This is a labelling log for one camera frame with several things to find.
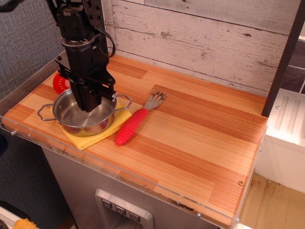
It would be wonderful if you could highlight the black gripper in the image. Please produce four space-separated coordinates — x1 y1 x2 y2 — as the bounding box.
56 38 117 112

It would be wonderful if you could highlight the stainless steel pot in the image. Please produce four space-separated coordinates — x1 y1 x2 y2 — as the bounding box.
37 89 132 137

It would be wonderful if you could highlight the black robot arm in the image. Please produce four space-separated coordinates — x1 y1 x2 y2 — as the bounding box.
0 0 116 112

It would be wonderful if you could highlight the red toy tomato slice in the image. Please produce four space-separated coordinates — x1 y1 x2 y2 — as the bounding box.
52 73 71 94

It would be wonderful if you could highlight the yellow folded cloth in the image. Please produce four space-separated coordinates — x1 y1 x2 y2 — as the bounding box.
60 109 132 150

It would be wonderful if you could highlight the clear acrylic edge guard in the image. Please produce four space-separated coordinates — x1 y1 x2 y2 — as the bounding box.
2 112 266 229

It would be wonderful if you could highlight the grey toy fridge cabinet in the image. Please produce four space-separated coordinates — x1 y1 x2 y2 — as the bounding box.
43 148 216 229

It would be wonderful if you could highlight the silver dispenser panel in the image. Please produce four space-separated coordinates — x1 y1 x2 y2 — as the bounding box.
95 188 154 229

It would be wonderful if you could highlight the red-handled metal fork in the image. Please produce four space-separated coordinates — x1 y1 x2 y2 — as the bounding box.
115 90 166 146

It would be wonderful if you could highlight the dark right cabinet post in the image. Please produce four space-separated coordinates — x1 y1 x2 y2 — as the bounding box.
261 0 305 117

